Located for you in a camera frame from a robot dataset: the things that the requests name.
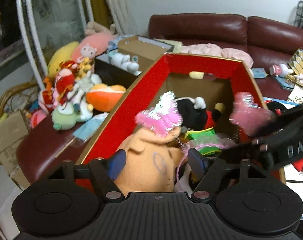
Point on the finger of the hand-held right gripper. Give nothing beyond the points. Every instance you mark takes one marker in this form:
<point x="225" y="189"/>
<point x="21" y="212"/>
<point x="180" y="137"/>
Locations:
<point x="246" y="152"/>
<point x="279" y="122"/>

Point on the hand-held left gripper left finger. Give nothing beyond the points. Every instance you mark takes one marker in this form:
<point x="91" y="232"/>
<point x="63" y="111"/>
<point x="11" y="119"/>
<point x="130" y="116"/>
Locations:
<point x="117" y="162"/>

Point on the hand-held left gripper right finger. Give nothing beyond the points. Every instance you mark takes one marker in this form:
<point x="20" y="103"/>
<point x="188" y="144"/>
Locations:
<point x="197" y="161"/>

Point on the orange plush doll pink bow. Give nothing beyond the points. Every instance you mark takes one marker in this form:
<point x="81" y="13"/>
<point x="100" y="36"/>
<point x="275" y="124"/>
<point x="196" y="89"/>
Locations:
<point x="146" y="160"/>

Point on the pink plush toy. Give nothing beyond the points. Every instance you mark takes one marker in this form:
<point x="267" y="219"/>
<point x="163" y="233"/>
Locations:
<point x="244" y="115"/>

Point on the red cardboard box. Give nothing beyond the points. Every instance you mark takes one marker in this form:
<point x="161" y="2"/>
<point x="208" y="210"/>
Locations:
<point x="141" y="97"/>

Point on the black mouse plush red bow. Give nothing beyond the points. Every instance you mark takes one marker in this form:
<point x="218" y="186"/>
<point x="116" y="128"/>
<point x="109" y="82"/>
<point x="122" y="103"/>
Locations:
<point x="276" y="106"/>

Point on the green plush toy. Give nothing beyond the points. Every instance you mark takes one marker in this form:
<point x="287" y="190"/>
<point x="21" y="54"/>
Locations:
<point x="204" y="135"/>

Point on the white picture book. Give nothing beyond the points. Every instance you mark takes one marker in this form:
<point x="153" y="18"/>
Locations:
<point x="296" y="176"/>

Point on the white card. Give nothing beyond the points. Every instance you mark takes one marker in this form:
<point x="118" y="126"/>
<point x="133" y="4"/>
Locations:
<point x="297" y="96"/>

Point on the light blue cloth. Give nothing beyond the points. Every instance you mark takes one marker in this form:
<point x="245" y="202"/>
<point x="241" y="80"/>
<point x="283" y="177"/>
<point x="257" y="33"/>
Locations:
<point x="89" y="127"/>

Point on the black and white mouse plush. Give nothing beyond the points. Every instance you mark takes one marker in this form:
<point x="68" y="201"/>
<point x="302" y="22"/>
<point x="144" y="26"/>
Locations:
<point x="191" y="115"/>

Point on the white and pink rabbit plush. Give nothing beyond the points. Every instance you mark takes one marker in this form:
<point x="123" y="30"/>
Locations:
<point x="281" y="70"/>

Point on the light blue book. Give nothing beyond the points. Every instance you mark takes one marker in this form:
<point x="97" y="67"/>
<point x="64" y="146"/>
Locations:
<point x="259" y="73"/>

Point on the gold patterned box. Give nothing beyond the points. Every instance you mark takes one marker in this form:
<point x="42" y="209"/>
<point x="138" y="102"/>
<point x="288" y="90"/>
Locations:
<point x="301" y="61"/>

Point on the orange and white plush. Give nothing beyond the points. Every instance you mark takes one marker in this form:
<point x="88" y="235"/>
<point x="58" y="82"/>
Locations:
<point x="104" y="97"/>

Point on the pale green frog plush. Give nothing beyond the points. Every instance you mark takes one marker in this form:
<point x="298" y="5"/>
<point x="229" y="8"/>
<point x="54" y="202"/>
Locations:
<point x="64" y="116"/>

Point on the white plush toy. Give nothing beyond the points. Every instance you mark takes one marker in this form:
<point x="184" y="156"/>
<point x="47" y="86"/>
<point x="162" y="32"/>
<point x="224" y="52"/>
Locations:
<point x="85" y="97"/>

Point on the pink ball plush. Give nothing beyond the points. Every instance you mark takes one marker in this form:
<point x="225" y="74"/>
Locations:
<point x="39" y="117"/>

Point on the red dressed doll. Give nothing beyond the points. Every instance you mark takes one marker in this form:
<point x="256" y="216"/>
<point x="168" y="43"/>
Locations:
<point x="65" y="82"/>

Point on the pink fleece garment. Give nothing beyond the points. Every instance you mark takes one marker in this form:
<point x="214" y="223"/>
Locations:
<point x="216" y="50"/>

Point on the white bear plush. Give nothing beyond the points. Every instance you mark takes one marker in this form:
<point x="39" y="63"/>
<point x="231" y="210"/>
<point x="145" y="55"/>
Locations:
<point x="124" y="62"/>

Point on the brown cardboard box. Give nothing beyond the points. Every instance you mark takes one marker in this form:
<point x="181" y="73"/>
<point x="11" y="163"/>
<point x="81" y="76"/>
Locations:
<point x="9" y="135"/>

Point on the dark box with cardboard lid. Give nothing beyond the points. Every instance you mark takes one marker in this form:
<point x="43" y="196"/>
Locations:
<point x="139" y="47"/>

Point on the yellow plush pillow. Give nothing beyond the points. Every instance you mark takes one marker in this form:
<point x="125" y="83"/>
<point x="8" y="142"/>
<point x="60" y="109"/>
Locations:
<point x="61" y="57"/>

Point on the pale yellow cloth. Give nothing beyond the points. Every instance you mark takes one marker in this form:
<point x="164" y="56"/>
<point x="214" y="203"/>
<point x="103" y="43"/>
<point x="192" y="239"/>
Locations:
<point x="171" y="45"/>

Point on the pink round plush pillow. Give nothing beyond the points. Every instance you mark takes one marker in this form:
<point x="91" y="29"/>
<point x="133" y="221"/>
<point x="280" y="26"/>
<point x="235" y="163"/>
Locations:
<point x="96" y="45"/>

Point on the dark red leather sofa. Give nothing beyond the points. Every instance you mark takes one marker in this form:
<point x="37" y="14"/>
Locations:
<point x="204" y="27"/>

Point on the wicker chair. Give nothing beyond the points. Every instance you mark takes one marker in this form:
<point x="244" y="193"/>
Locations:
<point x="14" y="92"/>

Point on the beige long-eared plush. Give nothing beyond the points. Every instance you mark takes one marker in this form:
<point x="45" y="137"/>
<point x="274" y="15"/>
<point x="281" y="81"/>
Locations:
<point x="99" y="28"/>

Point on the cream curtain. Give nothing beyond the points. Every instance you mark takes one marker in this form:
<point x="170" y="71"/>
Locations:
<point x="116" y="2"/>

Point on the glass sliding door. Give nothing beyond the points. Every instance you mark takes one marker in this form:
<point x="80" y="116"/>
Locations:
<point x="54" y="10"/>

